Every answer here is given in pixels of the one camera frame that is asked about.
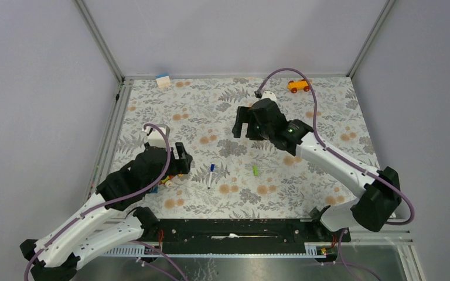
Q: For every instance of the orange toy car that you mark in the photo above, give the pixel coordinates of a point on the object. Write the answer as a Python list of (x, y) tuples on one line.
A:
[(300, 85)]

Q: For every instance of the white block with blue top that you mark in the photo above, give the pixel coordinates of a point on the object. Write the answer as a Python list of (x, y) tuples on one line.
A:
[(163, 81)]

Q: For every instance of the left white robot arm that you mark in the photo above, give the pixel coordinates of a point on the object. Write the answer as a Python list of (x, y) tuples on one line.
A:
[(108, 218)]

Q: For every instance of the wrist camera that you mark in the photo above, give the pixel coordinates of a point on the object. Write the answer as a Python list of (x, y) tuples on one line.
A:
[(154, 138), (264, 94)]

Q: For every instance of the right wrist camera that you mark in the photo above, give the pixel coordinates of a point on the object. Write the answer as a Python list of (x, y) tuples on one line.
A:
[(264, 94)]

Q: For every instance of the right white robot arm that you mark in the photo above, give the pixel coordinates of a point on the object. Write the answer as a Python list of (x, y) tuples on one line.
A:
[(375, 190)]

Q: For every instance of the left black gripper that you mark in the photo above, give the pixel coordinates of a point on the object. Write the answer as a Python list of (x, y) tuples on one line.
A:
[(183, 164)]

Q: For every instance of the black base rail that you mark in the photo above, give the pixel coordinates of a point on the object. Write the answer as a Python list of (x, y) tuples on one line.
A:
[(240, 236)]

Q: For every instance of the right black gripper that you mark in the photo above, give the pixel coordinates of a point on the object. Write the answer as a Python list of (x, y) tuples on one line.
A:
[(245, 115)]

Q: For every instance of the floral patterned table mat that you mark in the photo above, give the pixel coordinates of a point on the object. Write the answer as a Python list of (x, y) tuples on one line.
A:
[(201, 114)]

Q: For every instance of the red yellow toy brick car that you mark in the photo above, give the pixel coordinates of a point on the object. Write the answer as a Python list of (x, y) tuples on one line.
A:
[(170, 181)]

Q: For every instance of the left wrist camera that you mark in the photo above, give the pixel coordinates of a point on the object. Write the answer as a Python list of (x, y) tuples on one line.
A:
[(154, 138)]

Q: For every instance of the white pen with blue tip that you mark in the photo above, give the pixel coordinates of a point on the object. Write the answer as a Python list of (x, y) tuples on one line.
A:
[(210, 179)]

